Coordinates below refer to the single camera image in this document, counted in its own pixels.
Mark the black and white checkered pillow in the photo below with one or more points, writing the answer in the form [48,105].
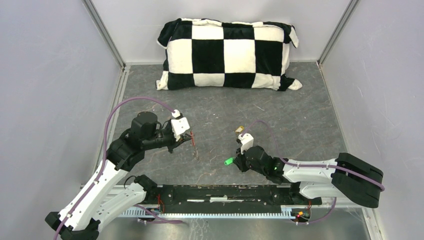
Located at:
[210,53]

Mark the yellow tagged key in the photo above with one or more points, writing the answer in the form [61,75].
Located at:
[239,130]

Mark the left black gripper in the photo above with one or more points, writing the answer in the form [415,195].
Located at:
[184,137]

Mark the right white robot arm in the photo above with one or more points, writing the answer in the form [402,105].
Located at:
[345,176]

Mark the red key tag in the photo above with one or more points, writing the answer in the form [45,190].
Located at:
[192,138]

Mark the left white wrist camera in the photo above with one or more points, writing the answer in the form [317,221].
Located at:
[179,127]

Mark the white slotted cable duct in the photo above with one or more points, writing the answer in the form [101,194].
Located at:
[282,213]

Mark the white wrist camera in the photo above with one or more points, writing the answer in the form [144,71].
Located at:
[246,140]
[179,127]

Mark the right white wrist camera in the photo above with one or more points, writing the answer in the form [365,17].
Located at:
[246,140]

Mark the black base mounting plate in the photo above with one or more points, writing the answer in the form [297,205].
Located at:
[226,199]

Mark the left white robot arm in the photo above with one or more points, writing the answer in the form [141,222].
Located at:
[89,213]

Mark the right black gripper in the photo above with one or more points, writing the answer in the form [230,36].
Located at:
[239,160]

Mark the green key tag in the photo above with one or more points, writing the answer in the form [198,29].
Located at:
[229,161]

